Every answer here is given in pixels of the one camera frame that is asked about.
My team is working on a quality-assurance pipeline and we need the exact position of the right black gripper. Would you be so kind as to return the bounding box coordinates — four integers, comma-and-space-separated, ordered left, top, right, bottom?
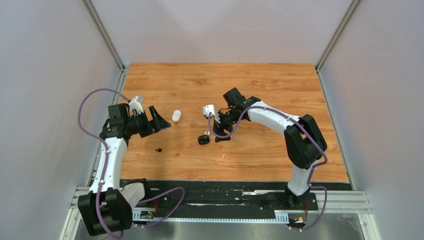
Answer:
213, 107, 241, 142

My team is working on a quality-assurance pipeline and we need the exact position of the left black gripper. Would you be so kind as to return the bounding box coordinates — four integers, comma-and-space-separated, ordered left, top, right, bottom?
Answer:
124, 105, 171, 138

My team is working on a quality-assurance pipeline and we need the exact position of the black earbud charging case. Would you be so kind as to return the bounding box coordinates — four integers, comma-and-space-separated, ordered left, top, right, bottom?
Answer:
197, 134, 210, 145

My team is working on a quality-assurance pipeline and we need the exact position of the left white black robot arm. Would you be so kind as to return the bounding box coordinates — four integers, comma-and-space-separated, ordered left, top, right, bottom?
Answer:
77, 103, 172, 237

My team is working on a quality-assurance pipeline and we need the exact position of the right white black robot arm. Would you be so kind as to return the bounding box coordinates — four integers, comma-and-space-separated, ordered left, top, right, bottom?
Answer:
202, 87, 328, 209

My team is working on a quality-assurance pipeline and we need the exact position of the white earbud charging case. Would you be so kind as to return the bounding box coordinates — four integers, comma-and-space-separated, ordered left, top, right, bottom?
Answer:
171, 109, 182, 123

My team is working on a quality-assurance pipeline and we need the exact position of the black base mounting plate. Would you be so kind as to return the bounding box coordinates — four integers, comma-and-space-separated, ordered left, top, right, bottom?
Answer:
119, 178, 354, 220

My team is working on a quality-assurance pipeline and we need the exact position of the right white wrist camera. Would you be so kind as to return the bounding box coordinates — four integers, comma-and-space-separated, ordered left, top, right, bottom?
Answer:
202, 104, 221, 123

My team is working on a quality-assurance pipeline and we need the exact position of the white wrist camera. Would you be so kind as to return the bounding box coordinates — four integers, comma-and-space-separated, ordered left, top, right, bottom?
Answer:
202, 104, 221, 123
128, 94, 145, 116

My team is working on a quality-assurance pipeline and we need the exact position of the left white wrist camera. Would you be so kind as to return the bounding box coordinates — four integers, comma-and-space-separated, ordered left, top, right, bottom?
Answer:
128, 94, 145, 116

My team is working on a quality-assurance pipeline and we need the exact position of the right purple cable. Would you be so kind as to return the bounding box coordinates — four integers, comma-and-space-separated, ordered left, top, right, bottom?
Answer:
207, 105, 329, 232

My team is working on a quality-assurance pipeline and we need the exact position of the purple cable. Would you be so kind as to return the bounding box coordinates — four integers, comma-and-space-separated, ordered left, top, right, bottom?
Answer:
77, 88, 186, 240
207, 105, 329, 232

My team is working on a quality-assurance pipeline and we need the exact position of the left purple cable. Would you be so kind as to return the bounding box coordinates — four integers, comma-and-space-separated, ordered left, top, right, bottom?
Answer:
77, 88, 186, 240

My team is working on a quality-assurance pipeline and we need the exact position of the grey slotted cable duct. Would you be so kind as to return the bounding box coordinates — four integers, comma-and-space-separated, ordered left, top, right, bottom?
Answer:
132, 210, 290, 224

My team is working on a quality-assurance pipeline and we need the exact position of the left aluminium frame post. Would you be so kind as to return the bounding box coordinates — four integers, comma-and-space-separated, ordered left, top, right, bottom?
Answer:
82, 0, 126, 72

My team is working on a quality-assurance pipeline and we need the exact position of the aluminium frame post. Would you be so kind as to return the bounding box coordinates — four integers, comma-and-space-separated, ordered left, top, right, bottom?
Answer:
315, 0, 362, 73
82, 0, 126, 72

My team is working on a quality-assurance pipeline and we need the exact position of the right aluminium frame post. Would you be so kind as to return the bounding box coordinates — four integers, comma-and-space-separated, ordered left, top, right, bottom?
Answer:
315, 0, 362, 73

